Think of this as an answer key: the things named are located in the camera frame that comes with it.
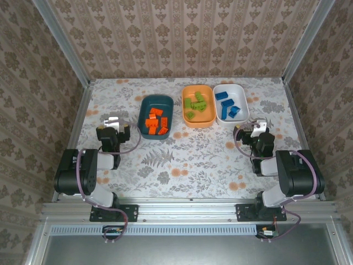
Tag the small orange lego brick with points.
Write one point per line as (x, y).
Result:
(152, 116)

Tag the white plastic container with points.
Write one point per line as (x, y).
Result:
(240, 96)

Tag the orange plastic container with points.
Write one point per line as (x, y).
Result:
(201, 120)

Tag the teal plastic container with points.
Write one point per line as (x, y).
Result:
(157, 100)

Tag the square green lego brick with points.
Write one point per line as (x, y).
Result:
(190, 115)

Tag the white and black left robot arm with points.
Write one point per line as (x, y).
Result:
(74, 171)

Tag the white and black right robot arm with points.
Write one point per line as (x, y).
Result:
(298, 176)

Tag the small blue lego brick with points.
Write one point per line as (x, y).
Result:
(233, 116)

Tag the long blue lego brick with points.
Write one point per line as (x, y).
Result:
(224, 113)

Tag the floral patterned table cover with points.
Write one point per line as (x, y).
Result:
(154, 190)

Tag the small circuit board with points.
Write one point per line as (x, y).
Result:
(113, 229)
(268, 232)

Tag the grey metal sheet panel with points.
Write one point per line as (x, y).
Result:
(193, 251)

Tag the aluminium table side rail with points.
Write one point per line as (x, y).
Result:
(80, 116)
(294, 110)

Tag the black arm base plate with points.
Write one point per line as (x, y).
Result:
(129, 212)
(244, 212)

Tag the long aluminium base rail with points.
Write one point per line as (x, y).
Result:
(187, 211)

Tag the aluminium frame post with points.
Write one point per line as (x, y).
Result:
(307, 41)
(63, 41)

